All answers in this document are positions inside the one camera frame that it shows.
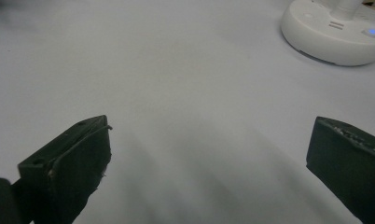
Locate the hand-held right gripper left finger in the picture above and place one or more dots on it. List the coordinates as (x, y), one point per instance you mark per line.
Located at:
(73, 168)

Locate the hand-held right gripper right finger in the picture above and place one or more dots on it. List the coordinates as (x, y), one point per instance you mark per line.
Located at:
(353, 168)

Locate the white round lamp base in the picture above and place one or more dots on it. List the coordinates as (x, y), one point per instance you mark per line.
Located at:
(328, 34)

